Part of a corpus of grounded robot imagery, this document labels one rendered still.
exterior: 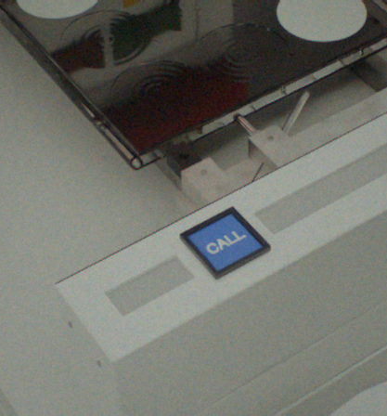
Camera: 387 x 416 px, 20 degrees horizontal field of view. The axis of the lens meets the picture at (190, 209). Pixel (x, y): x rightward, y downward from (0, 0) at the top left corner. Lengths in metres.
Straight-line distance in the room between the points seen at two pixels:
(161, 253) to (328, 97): 0.41
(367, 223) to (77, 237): 0.32
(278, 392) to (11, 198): 0.35
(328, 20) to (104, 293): 0.48
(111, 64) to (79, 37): 0.06
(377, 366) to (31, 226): 0.39
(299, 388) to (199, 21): 0.43
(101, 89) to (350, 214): 0.34
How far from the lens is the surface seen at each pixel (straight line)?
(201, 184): 1.04
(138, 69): 1.18
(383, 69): 1.26
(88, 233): 1.12
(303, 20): 1.24
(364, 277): 1.01
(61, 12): 1.27
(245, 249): 0.91
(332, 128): 1.14
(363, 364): 1.14
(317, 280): 0.96
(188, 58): 1.19
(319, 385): 1.12
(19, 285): 1.09
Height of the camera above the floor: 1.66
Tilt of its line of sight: 48 degrees down
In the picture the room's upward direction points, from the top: 3 degrees counter-clockwise
